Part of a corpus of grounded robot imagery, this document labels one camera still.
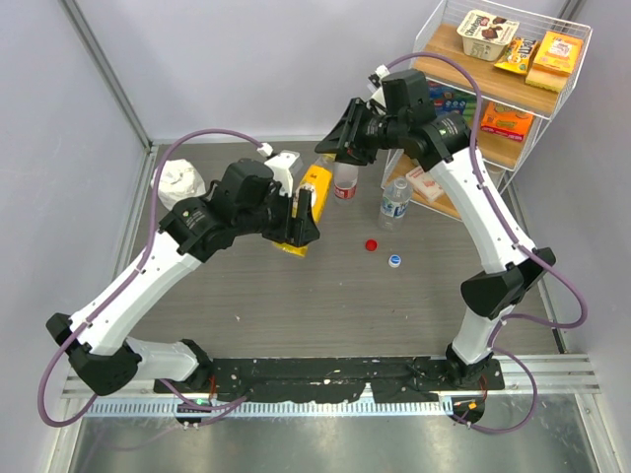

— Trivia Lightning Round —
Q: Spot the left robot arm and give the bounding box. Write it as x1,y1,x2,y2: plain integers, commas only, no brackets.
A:
46,153,329,396

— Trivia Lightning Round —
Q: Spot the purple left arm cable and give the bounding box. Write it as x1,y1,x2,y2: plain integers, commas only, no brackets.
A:
37,128,272,427

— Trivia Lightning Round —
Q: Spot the clear bottle blue green label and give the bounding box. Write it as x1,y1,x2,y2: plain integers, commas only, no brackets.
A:
378,177,413,232

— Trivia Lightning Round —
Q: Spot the white wire shelf rack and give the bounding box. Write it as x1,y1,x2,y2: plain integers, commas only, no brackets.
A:
381,0,594,218

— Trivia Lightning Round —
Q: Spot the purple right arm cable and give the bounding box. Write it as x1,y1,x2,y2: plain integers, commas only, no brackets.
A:
384,51,589,437

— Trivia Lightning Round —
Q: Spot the red cap clear bottle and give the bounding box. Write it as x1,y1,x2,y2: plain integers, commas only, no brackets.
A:
333,163,359,204

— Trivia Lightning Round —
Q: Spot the yellow candy bag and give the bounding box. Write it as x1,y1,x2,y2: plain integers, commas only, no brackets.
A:
494,36,539,76

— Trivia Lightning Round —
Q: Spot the white bottle cap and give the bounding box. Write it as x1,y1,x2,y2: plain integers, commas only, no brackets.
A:
388,254,401,268

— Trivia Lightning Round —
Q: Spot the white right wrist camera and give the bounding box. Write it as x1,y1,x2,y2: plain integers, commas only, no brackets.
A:
368,65,390,110

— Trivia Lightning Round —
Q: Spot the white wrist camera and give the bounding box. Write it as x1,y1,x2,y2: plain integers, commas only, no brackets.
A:
368,65,390,110
256,143,303,197

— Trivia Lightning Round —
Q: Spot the white pink small box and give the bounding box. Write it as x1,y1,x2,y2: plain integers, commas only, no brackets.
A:
405,167,444,202

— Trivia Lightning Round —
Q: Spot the white slotted cable duct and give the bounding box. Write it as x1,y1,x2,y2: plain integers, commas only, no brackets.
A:
86,396,453,418

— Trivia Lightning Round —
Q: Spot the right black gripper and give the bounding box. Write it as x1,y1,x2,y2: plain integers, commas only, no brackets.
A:
315,99,406,168

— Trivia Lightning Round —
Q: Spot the orange snack box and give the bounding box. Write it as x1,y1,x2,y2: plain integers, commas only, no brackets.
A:
480,101,534,143

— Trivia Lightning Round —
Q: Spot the crumpled white paper towel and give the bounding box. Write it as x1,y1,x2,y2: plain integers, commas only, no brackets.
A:
158,159,207,211

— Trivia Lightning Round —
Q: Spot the blue green box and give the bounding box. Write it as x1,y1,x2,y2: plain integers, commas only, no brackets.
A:
428,81,477,121

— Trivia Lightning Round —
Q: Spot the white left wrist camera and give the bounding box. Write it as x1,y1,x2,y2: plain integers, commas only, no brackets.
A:
256,143,303,197

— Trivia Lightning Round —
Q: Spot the yellow label bottle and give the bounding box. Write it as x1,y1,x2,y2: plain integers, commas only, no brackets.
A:
273,155,333,257

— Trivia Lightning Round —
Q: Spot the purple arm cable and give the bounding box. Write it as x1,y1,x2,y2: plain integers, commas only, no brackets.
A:
384,51,589,437
37,128,272,427

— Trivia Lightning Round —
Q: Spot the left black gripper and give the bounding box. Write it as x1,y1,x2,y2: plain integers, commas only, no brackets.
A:
237,181,319,247

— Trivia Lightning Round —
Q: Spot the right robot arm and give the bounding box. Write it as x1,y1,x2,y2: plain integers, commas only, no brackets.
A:
315,69,556,389

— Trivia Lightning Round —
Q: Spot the white yogurt cup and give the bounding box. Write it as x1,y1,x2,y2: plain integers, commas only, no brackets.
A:
456,10,520,62

